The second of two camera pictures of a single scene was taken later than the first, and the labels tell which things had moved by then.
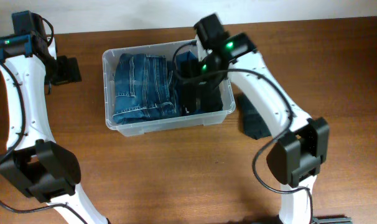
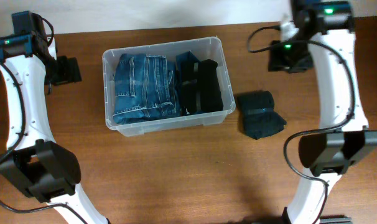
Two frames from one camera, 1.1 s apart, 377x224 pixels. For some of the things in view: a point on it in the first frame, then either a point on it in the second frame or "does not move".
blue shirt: (188, 83) does not move
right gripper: (204, 79) → (276, 63)
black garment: (251, 121) does not move
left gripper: (66, 71) does not move
